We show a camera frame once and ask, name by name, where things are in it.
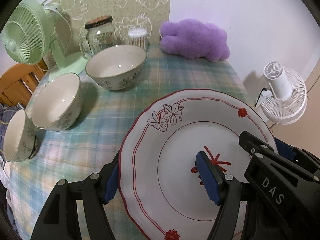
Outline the white plate red trim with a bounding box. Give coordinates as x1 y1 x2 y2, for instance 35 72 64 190
119 89 276 239

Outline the floral ceramic bowl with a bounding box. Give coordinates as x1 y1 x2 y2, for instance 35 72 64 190
31 73 82 131
85 45 147 90
3 109 37 163

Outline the white standing fan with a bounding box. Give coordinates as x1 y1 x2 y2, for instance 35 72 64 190
255 61 308 125

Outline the plaid tablecloth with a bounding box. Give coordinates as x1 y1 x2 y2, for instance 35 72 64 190
5 45 249 239

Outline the purple plush pillow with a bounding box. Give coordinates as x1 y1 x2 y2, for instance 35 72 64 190
159 19 230 62

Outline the blue plaid cloth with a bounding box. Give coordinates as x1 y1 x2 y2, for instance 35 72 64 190
0 103 19 155

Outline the wooden chair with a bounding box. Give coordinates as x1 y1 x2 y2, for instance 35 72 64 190
0 60 48 107

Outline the cotton swab container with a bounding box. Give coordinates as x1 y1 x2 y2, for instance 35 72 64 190
127 28 148 51

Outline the glass jar black lid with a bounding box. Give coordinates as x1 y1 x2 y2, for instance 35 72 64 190
79 15 117 60

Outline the green desk fan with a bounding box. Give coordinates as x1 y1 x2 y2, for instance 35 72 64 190
1 0 87 81

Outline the green patterned wall mat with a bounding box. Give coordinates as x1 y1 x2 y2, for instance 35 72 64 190
54 0 170 55

